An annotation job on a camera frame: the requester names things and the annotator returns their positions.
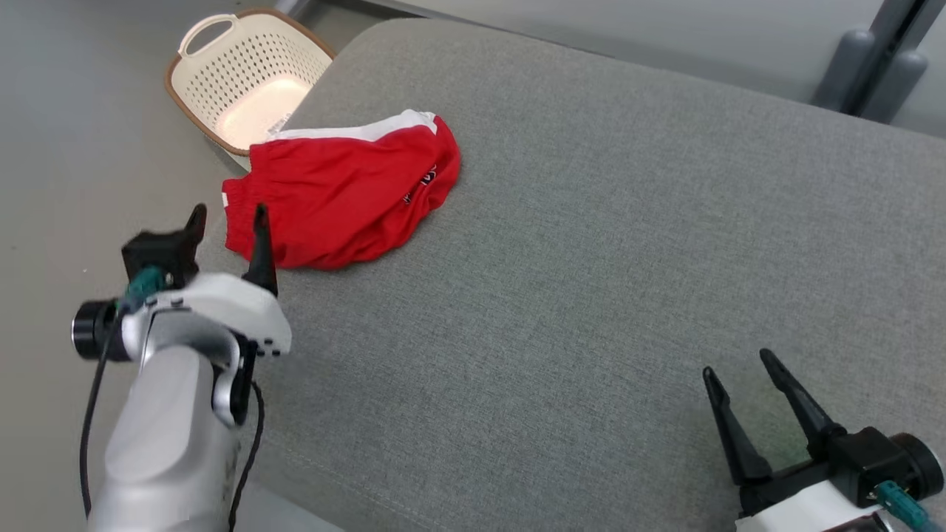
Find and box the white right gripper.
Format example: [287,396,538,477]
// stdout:
[702,349,899,532]

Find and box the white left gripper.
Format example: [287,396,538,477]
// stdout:
[148,203,293,359]

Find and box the red shorts white stripe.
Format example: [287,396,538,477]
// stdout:
[222,109,463,270]

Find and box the cream laundry basket brown rim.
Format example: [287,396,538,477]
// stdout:
[164,7,337,157]

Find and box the black cable teal plug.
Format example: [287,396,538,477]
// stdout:
[876,480,930,532]
[79,266,167,518]

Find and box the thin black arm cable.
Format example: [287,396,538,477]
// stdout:
[228,381,265,532]

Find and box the grey cylindrical post foot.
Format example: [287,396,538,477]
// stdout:
[861,48,928,124]
[813,30,877,112]

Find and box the grey metal partition post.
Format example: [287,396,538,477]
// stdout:
[850,0,928,119]

